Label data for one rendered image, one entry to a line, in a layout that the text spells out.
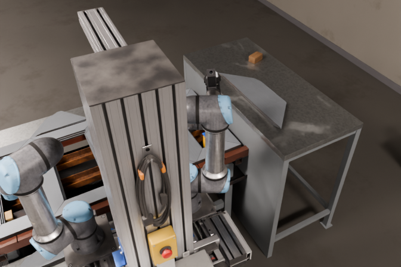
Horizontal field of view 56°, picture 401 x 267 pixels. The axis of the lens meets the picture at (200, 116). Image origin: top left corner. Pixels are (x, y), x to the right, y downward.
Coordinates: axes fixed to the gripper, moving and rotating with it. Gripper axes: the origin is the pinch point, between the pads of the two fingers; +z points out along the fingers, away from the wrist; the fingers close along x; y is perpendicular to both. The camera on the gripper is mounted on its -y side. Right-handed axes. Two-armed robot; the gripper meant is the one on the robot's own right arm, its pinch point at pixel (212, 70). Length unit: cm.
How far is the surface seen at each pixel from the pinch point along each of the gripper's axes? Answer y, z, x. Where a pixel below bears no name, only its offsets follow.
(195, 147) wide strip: 59, 4, -19
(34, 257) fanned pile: 61, -67, -105
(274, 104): 43, 20, 35
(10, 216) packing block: 48, -49, -120
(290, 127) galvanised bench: 47, -1, 42
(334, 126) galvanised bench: 50, 0, 68
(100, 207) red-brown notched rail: 54, -43, -71
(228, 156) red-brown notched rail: 64, -3, 2
